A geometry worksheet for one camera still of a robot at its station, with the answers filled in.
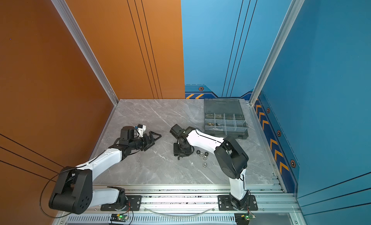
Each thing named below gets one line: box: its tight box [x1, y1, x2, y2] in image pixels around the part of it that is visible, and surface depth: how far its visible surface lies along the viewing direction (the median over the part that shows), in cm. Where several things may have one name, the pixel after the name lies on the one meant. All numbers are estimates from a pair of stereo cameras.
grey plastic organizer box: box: [203, 98, 249, 140], surface depth 109 cm
